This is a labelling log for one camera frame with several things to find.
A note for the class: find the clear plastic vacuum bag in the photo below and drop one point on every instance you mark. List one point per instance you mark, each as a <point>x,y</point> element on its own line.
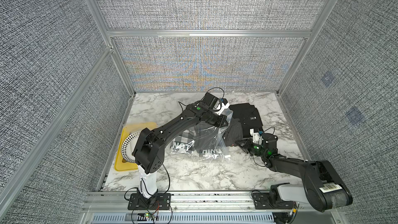
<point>229,114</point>

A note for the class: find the yellow plastic tray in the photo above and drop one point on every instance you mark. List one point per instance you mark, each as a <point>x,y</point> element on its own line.
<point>120,164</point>

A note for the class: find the black white plaid shirt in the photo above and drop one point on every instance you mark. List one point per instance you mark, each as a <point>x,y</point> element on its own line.
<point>183,144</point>

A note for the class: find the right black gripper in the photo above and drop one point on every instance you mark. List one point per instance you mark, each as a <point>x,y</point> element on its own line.
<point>247,142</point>

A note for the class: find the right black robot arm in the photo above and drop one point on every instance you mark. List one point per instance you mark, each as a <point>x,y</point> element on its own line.
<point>322,187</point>

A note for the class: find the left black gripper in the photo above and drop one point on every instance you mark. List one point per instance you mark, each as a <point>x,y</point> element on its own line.
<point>221,118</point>

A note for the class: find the aluminium front rail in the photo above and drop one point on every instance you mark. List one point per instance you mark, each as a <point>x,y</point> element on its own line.
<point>181,201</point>

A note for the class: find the dark striped shirt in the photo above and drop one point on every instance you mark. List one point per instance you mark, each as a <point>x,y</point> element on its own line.
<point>210,137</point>

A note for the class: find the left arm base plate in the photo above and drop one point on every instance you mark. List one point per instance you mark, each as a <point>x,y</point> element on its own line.
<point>160,201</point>

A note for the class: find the white slotted cable duct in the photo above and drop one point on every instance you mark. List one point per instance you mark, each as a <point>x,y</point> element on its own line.
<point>184,218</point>

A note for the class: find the white patterned plate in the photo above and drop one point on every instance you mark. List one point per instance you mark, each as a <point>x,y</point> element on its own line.
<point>128,146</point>

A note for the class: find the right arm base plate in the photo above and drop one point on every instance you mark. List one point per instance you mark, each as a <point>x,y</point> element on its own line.
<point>265,200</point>

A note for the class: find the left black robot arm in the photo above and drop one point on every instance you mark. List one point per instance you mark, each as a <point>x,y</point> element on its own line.
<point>149,150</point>

